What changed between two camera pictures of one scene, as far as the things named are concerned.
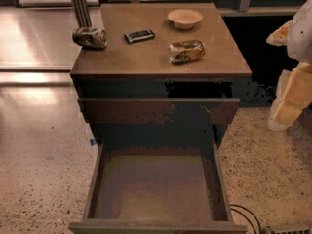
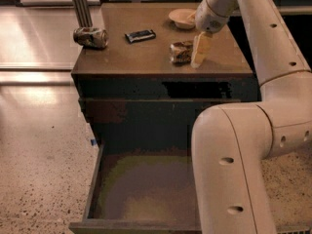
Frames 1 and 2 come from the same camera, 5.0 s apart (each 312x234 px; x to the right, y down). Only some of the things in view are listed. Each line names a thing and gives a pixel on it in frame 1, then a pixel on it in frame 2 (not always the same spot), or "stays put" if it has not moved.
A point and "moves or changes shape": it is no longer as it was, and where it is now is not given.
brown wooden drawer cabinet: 164,74 stays put
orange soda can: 185,51 moves or changes shape
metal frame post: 80,6 stays put
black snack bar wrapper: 139,36 stays put
